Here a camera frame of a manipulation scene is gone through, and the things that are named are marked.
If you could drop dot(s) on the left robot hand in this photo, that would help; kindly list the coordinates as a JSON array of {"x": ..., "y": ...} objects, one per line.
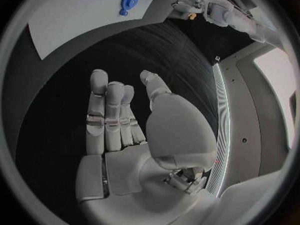
[{"x": 185, "y": 2}]

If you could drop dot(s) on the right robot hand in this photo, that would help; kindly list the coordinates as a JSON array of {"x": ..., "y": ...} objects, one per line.
[{"x": 131, "y": 168}]

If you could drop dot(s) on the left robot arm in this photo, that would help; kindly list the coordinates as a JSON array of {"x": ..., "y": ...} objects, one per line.
[{"x": 236, "y": 16}]

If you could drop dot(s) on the white task board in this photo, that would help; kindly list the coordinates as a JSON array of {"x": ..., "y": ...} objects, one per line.
[{"x": 82, "y": 16}]

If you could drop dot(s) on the blue gear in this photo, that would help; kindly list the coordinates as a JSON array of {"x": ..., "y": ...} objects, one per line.
[{"x": 129, "y": 1}]

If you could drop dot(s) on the blue peg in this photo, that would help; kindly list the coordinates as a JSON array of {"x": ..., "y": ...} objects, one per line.
[{"x": 123, "y": 12}]

